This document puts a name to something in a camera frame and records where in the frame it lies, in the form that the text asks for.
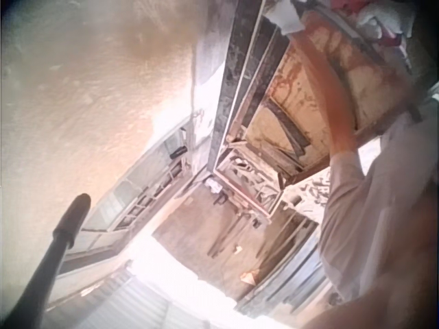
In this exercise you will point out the wooden crate of tools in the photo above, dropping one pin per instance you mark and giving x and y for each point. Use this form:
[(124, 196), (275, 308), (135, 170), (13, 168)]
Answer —
[(250, 178)]

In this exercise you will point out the dark stone frame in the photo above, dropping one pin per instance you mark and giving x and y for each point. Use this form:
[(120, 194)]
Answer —
[(233, 79)]

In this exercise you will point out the white cloth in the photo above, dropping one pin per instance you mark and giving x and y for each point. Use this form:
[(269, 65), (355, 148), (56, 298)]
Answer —
[(283, 18)]

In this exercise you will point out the person's left hand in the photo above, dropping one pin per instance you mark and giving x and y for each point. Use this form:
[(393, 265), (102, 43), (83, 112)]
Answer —
[(305, 21)]

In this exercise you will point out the pile of clothes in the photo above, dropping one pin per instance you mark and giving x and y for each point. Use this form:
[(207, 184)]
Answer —
[(374, 17)]

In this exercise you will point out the stained wooden board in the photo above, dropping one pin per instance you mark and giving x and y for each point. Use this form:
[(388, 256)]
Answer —
[(370, 72)]

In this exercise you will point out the corrugated metal sheet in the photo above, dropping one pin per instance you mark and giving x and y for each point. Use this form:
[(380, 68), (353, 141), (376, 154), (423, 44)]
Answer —
[(154, 301)]

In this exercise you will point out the orange scrap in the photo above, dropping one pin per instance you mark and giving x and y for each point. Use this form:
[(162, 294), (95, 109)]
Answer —
[(250, 276)]

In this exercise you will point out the white window frame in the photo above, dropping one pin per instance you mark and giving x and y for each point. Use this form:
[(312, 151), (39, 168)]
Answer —
[(137, 195)]

